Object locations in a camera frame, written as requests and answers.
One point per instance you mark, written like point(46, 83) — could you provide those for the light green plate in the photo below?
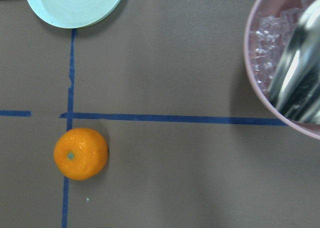
point(71, 14)

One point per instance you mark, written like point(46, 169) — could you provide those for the metal scoop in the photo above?
point(295, 88)

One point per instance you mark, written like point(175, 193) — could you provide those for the pink bowl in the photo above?
point(252, 88)

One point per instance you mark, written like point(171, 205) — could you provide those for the clear ice cubes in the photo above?
point(272, 25)

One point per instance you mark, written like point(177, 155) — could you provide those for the orange mandarin fruit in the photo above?
point(81, 153)

